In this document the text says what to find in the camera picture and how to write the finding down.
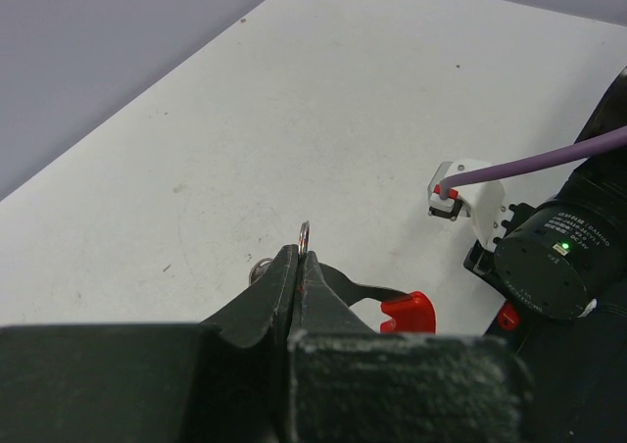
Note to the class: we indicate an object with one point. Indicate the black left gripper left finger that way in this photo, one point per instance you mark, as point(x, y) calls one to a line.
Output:
point(217, 380)

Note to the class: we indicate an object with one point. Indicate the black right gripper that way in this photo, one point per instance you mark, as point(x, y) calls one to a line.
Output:
point(513, 322)

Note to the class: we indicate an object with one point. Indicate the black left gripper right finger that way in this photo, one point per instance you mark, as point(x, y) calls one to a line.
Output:
point(347, 383)

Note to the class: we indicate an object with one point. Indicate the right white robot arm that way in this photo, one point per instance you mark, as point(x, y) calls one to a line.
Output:
point(561, 266)

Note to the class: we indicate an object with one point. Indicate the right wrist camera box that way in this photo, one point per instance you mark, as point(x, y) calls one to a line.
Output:
point(483, 203)

